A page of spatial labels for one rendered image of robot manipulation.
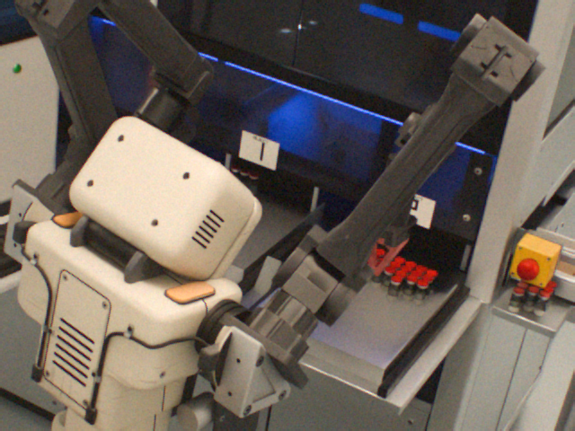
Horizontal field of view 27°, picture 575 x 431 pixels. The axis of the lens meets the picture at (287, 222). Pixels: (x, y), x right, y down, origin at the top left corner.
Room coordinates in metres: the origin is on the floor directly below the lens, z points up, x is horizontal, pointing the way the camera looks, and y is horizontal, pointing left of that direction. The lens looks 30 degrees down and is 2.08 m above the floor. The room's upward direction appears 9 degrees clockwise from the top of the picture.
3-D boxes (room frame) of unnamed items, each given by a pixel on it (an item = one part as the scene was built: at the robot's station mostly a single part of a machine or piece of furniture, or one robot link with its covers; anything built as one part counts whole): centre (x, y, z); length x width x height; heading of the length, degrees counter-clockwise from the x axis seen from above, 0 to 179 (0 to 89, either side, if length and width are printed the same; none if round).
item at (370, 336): (1.82, -0.15, 0.90); 0.34 x 0.26 x 0.04; 156
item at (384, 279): (1.92, -0.20, 0.90); 0.18 x 0.02 x 0.05; 66
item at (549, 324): (1.96, -0.50, 0.87); 0.14 x 0.13 x 0.02; 156
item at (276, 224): (2.06, 0.12, 0.90); 0.34 x 0.26 x 0.04; 156
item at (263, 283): (1.81, 0.04, 0.91); 0.14 x 0.03 x 0.06; 156
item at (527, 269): (1.89, -0.45, 0.99); 0.04 x 0.04 x 0.04; 66
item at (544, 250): (1.93, -0.47, 1.00); 0.08 x 0.07 x 0.07; 156
